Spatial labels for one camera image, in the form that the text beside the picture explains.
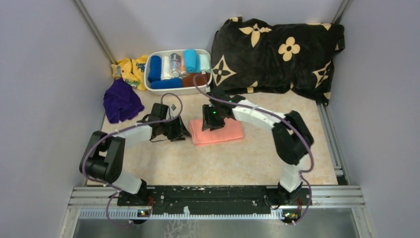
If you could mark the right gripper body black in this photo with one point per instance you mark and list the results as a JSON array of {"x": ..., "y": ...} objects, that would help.
[{"x": 213, "y": 117}]

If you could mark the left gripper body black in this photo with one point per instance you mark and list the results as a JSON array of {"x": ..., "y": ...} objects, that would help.
[{"x": 173, "y": 129}]

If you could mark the pink panda towel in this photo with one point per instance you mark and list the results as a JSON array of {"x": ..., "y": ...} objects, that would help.
[{"x": 230, "y": 132}]

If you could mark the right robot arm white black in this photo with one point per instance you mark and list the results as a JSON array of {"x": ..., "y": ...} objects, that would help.
[{"x": 291, "y": 136}]

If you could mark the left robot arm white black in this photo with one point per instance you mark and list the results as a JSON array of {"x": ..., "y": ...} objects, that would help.
[{"x": 104, "y": 155}]

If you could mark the white plastic bin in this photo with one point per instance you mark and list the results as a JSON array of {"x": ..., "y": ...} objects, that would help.
[{"x": 177, "y": 91}]

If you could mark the brown rolled towel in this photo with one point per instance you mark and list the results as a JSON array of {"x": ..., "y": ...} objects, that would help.
[{"x": 194, "y": 79}]

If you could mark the dark blue rolled towel lying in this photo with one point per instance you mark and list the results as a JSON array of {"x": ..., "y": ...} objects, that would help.
[{"x": 167, "y": 84}]

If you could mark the orange rolled towel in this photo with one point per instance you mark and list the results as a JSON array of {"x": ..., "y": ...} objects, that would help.
[{"x": 183, "y": 71}]

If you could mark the white rolled towel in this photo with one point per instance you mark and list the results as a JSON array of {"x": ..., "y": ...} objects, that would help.
[{"x": 165, "y": 69}]

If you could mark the pale mint rolled towel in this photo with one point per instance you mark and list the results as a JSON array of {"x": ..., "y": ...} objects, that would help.
[{"x": 204, "y": 65}]

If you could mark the dark blue rolled towel upright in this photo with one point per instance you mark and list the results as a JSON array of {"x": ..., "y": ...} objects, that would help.
[{"x": 155, "y": 64}]

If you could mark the light blue rolled towel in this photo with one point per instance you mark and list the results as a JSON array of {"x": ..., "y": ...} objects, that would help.
[{"x": 190, "y": 60}]

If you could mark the purple towel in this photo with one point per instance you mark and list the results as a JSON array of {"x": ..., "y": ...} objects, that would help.
[{"x": 121, "y": 103}]

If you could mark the grey blue rolled towel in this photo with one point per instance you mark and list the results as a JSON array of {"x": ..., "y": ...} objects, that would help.
[{"x": 175, "y": 65}]

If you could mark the black floral blanket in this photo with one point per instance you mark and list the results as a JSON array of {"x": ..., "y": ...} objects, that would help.
[{"x": 250, "y": 56}]

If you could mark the yellow patterned cloth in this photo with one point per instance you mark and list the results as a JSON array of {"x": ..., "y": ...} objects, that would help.
[{"x": 131, "y": 71}]

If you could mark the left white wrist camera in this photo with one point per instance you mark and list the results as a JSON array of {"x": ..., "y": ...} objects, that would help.
[{"x": 171, "y": 113}]

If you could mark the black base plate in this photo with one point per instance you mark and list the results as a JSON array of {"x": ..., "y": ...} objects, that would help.
[{"x": 215, "y": 200}]

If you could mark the aluminium frame rail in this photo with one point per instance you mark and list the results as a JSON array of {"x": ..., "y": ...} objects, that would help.
[{"x": 96, "y": 202}]

